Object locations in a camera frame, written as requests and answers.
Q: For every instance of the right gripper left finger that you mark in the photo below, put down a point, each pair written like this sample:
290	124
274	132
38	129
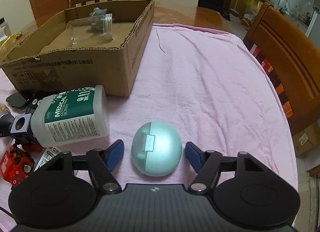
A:
100	163

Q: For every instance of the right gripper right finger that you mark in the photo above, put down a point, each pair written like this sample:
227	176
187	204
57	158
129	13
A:
208	165

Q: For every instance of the medical cotton swab container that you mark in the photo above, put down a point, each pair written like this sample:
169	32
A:
70	117

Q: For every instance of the staples box with label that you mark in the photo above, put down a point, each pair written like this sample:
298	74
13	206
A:
46	155

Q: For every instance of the mint green oval case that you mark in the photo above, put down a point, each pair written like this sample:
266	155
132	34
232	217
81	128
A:
156	149

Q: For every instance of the red toy train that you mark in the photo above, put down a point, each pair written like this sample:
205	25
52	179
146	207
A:
16	165

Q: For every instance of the black toy train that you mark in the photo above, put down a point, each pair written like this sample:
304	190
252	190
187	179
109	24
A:
19	130

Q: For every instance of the black glossy teardrop device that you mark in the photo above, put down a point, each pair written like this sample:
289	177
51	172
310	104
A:
20	100

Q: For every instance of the capsule bottle with red band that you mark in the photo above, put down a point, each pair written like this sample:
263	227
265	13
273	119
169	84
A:
5	114

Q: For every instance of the clear plastic jar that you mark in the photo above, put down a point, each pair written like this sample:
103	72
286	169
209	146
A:
90	30

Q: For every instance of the grey elephant figurine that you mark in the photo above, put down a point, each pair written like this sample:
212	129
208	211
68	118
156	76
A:
100	19

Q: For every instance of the pink table cloth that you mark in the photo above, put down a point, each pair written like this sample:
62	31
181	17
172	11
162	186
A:
209	87

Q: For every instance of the black digital timer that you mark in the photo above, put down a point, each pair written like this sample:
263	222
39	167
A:
35	101

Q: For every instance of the cardboard box on floor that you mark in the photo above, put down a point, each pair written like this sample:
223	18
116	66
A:
306	139

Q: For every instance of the wooden chair at right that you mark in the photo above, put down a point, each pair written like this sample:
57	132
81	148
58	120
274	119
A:
294	58

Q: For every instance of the gold tissue pack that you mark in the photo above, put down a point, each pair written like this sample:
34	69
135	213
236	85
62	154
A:
10	43

